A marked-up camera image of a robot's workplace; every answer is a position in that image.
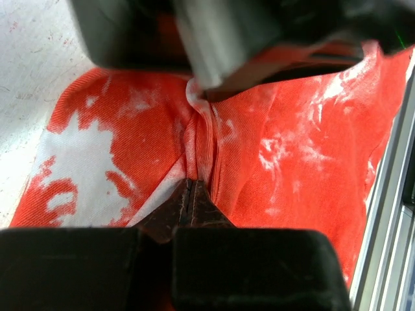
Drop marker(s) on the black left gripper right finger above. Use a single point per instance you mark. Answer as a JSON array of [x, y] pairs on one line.
[[216, 266]]

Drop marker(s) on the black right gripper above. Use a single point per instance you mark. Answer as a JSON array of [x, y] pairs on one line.
[[231, 46]]

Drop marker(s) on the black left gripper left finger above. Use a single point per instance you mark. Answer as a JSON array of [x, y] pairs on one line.
[[86, 268]]

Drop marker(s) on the red white tie-dye trousers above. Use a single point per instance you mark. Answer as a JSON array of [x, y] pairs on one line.
[[299, 154]]

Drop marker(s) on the aluminium table frame rail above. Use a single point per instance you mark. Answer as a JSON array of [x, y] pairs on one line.
[[384, 267]]

